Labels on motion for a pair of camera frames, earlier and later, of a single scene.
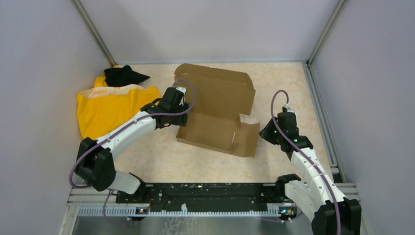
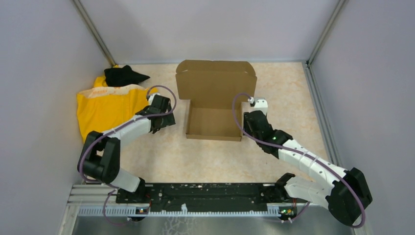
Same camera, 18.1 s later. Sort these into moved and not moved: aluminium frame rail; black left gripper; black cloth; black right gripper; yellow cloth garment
Moved: black left gripper; black right gripper
Not moved: aluminium frame rail; yellow cloth garment; black cloth
